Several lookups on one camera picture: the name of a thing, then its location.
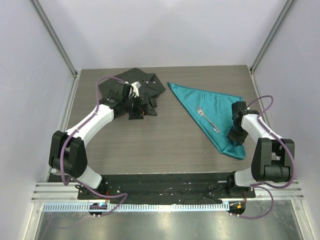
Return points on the white slotted cable duct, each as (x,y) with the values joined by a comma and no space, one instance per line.
(97,207)

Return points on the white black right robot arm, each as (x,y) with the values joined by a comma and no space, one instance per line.
(273,161)

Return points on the aluminium frame rail right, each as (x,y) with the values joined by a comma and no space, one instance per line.
(283,14)

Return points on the silver metal fork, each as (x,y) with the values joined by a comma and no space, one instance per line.
(201,113)

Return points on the teal satin napkin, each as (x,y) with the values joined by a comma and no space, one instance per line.
(218,108)

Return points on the dark pinstriped shirt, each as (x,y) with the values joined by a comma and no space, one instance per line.
(152,85)

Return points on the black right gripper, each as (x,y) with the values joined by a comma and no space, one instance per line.
(232,137)

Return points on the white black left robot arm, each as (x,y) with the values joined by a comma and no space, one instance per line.
(68,149)

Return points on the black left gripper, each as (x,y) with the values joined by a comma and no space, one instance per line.
(137,114)

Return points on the aluminium frame post left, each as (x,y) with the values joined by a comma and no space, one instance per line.
(53,35)

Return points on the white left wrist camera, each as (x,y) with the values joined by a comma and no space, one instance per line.
(131,90)

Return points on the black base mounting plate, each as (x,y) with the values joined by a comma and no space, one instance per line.
(174,188)

